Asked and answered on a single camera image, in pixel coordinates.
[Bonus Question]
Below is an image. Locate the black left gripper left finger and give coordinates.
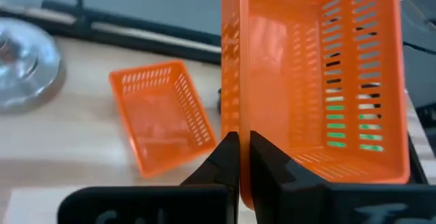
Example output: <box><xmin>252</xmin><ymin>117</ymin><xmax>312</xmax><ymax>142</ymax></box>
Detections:
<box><xmin>57</xmin><ymin>131</ymin><xmax>240</xmax><ymax>224</ymax></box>

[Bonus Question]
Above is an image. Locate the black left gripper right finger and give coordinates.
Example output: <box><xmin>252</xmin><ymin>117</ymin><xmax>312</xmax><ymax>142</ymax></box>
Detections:
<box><xmin>249</xmin><ymin>130</ymin><xmax>436</xmax><ymax>224</ymax></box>

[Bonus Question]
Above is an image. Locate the green slotted plastic basket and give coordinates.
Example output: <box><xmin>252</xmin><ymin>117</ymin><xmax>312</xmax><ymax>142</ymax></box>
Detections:
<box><xmin>325</xmin><ymin>104</ymin><xmax>384</xmax><ymax>152</ymax></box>

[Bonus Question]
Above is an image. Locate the orange slotted plastic basket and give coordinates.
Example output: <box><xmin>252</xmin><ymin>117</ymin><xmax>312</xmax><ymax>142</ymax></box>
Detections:
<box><xmin>220</xmin><ymin>0</ymin><xmax>411</xmax><ymax>211</ymax></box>
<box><xmin>108</xmin><ymin>60</ymin><xmax>218</xmax><ymax>179</ymax></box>

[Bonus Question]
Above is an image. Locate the white shade silver table lamp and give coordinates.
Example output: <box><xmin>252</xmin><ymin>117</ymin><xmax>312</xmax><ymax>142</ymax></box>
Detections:
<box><xmin>0</xmin><ymin>16</ymin><xmax>67</xmax><ymax>114</ymax></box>

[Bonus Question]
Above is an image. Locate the black aluminium table frame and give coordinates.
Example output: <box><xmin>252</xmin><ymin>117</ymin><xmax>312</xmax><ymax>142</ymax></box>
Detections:
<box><xmin>0</xmin><ymin>0</ymin><xmax>222</xmax><ymax>65</ymax></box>

